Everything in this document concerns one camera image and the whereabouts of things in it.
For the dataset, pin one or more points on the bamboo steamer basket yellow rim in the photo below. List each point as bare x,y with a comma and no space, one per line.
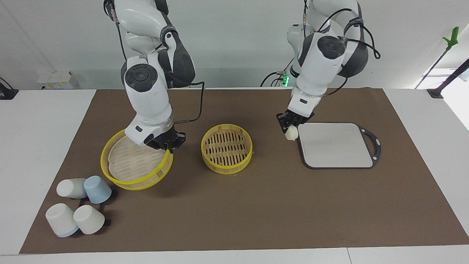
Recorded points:
227,167

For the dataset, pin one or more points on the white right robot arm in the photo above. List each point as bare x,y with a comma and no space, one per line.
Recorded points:
146,99

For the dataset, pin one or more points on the pale blue bottle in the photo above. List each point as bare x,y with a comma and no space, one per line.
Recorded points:
97,190

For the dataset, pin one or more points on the white bottle top left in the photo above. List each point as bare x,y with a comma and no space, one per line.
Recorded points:
88,220

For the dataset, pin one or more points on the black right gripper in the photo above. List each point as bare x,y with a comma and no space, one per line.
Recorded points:
170,139

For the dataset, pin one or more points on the black pole green tip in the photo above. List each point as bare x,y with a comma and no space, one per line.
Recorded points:
452,38

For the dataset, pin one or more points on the white steamed bun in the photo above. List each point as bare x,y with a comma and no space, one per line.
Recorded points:
291,134

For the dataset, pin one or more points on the green lit electronic device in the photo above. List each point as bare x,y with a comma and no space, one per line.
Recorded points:
285,80

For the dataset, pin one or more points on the white bottle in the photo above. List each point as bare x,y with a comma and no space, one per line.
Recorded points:
88,220
69,188
60,220

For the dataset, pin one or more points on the black clamp base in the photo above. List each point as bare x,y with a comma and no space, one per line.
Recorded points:
7,93

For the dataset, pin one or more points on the white power strip box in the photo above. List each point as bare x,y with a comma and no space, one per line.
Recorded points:
55,79

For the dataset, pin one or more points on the brown table mat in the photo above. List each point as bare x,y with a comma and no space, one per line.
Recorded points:
256,212

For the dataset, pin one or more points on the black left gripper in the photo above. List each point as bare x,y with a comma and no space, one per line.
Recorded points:
296,116

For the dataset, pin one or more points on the white bottle bottom right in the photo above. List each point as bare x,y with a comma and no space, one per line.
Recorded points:
69,188

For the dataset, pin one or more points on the yellow steamer basket with liner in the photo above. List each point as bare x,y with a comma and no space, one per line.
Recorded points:
132,161

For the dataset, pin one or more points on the white cutting board grey frame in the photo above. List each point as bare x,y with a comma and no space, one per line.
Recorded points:
333,145

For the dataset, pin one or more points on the white bottle top right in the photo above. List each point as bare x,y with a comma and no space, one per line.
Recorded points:
60,220

